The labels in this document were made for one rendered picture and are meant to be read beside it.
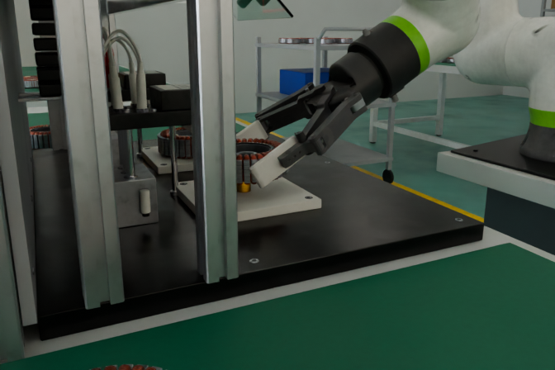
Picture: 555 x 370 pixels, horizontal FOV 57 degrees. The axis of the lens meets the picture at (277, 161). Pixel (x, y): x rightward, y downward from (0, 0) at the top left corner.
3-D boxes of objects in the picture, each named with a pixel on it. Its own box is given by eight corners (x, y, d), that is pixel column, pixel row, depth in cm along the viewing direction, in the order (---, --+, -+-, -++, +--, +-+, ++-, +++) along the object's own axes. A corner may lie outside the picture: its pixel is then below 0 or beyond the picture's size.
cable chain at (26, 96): (64, 92, 62) (53, -23, 58) (68, 99, 56) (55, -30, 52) (19, 95, 59) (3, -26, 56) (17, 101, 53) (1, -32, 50)
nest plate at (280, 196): (271, 177, 77) (271, 170, 77) (321, 208, 64) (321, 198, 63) (173, 191, 71) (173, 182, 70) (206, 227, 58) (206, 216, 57)
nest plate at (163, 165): (219, 146, 98) (218, 139, 98) (248, 163, 85) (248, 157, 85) (139, 154, 92) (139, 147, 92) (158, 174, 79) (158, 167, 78)
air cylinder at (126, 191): (146, 203, 66) (143, 161, 64) (159, 222, 59) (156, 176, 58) (105, 209, 63) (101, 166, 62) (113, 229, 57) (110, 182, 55)
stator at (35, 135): (7, 148, 106) (6, 130, 105) (49, 138, 116) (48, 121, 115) (49, 153, 101) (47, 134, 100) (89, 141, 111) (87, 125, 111)
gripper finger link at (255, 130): (258, 120, 72) (257, 119, 73) (218, 149, 71) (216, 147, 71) (268, 137, 73) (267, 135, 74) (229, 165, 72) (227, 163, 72)
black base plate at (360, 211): (262, 139, 115) (262, 129, 115) (482, 240, 59) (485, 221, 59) (33, 161, 96) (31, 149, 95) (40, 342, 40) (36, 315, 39)
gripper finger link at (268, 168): (303, 154, 64) (306, 155, 63) (259, 187, 62) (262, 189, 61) (292, 135, 62) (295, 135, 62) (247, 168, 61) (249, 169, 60)
